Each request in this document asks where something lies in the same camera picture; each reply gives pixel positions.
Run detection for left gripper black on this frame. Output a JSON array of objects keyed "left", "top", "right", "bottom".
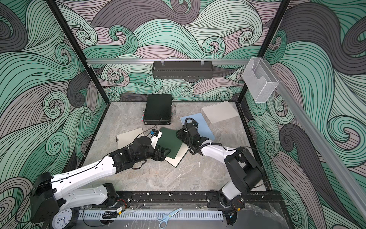
[{"left": 133, "top": 143, "right": 171, "bottom": 165}]

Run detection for dark green spiral notebook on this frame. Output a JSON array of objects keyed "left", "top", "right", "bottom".
[{"left": 157, "top": 127, "right": 188, "bottom": 168}]

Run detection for torn lined paper page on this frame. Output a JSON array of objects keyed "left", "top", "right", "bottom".
[{"left": 202, "top": 101, "right": 239, "bottom": 123}]

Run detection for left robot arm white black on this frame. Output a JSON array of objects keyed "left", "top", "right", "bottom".
[{"left": 30, "top": 136, "right": 171, "bottom": 223}]

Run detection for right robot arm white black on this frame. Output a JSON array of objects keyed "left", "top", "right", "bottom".
[{"left": 176, "top": 117, "right": 264, "bottom": 205}]

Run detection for black hard case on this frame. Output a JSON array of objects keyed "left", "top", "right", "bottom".
[{"left": 143, "top": 94, "right": 173, "bottom": 125}]

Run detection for beige spiral notebook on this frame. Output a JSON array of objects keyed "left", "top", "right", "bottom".
[{"left": 115, "top": 128, "right": 143, "bottom": 149}]

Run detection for light blue scissors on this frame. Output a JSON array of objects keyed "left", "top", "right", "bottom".
[{"left": 157, "top": 208, "right": 183, "bottom": 229}]

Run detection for round analog clock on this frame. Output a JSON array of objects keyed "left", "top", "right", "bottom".
[{"left": 51, "top": 209, "right": 73, "bottom": 229}]

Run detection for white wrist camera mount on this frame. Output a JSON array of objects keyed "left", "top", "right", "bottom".
[{"left": 150, "top": 129, "right": 162, "bottom": 149}]

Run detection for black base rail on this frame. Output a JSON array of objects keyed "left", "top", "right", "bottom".
[{"left": 116, "top": 190, "right": 283, "bottom": 208}]

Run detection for black wall tray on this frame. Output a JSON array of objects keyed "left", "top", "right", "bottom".
[{"left": 152, "top": 61, "right": 214, "bottom": 80}]

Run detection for clear plastic wall holder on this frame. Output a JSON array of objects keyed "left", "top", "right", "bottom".
[{"left": 242, "top": 57, "right": 279, "bottom": 103}]

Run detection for white slotted cable duct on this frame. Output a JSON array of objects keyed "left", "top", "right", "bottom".
[{"left": 78, "top": 210, "right": 224, "bottom": 221}]

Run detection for aluminium rail back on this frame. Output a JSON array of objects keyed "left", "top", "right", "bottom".
[{"left": 86, "top": 58, "right": 249, "bottom": 65}]

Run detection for aluminium rail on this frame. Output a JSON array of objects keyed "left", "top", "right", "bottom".
[
  {"left": 86, "top": 58, "right": 249, "bottom": 65},
  {"left": 266, "top": 63, "right": 366, "bottom": 219}
]

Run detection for aluminium rail right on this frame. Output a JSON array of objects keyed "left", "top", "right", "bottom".
[{"left": 266, "top": 63, "right": 366, "bottom": 219}]

